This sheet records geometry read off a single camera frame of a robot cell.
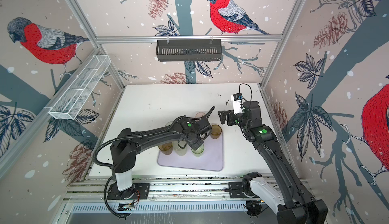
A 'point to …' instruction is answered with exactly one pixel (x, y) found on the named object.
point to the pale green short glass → (168, 123)
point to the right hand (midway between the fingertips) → (225, 111)
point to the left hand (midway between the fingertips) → (196, 143)
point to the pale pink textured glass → (200, 114)
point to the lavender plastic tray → (212, 159)
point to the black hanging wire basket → (188, 50)
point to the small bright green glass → (198, 152)
